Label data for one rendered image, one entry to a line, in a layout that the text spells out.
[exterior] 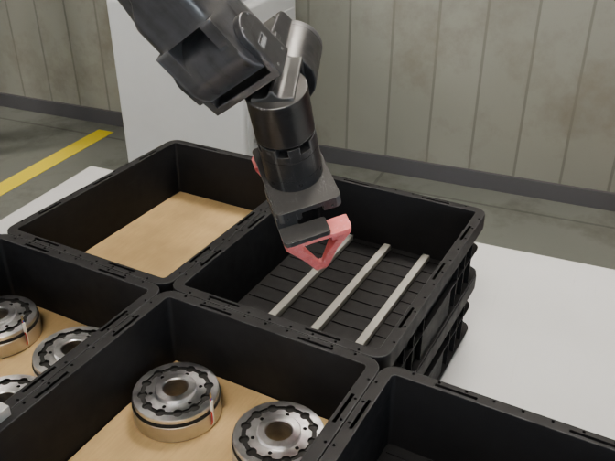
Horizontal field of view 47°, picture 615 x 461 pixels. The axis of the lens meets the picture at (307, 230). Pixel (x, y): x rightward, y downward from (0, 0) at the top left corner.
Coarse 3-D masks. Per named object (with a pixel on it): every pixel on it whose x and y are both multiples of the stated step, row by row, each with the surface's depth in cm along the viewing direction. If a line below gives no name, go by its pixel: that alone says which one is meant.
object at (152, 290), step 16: (0, 240) 99; (16, 240) 99; (48, 256) 96; (64, 256) 95; (96, 272) 92; (112, 272) 92; (144, 288) 89; (144, 304) 86; (112, 320) 83; (96, 336) 80; (80, 352) 78; (48, 368) 75; (32, 384) 73; (16, 400) 71
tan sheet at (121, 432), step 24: (240, 408) 84; (120, 432) 81; (216, 432) 81; (72, 456) 78; (96, 456) 78; (120, 456) 78; (144, 456) 78; (168, 456) 78; (192, 456) 78; (216, 456) 78
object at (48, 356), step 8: (72, 328) 92; (80, 328) 92; (88, 328) 92; (96, 328) 92; (56, 336) 91; (64, 336) 92; (88, 336) 91; (40, 344) 90; (48, 344) 90; (56, 344) 90; (40, 352) 88; (48, 352) 88; (32, 360) 87; (40, 360) 87; (48, 360) 87; (56, 360) 87; (40, 368) 86
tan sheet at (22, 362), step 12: (48, 312) 101; (48, 324) 98; (60, 324) 98; (72, 324) 98; (48, 336) 96; (0, 360) 92; (12, 360) 92; (24, 360) 92; (0, 372) 90; (12, 372) 90; (24, 372) 90
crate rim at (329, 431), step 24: (144, 312) 84; (216, 312) 84; (120, 336) 80; (288, 336) 80; (360, 360) 76; (48, 384) 73; (360, 384) 73; (24, 408) 70; (0, 432) 68; (336, 432) 67; (312, 456) 65
